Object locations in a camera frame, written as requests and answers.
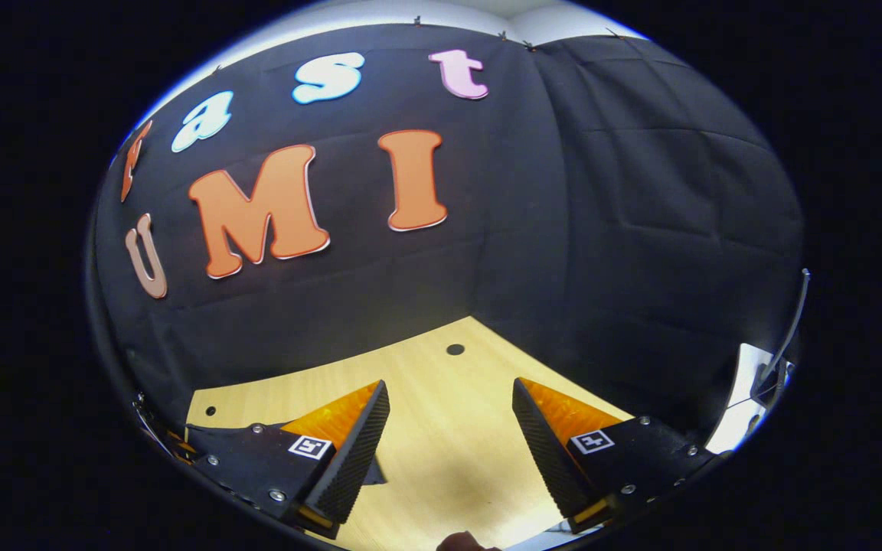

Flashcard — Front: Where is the black backdrop cloth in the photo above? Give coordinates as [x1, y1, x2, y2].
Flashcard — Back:
[89, 23, 805, 452]

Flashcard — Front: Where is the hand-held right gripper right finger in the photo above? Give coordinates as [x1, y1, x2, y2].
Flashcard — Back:
[511, 377, 718, 535]

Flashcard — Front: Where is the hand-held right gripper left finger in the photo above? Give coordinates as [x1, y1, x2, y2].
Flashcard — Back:
[184, 380, 391, 536]

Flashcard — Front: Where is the row of small black clips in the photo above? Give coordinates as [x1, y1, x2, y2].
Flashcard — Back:
[412, 15, 619, 51]

